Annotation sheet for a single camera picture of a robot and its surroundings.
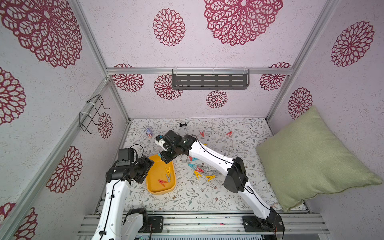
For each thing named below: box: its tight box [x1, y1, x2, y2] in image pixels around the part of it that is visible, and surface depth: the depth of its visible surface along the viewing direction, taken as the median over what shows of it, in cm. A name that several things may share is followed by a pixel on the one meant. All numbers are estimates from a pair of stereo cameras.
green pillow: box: [256, 106, 382, 212], surface depth 70 cm
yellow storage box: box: [146, 154, 176, 195], surface depth 90 cm
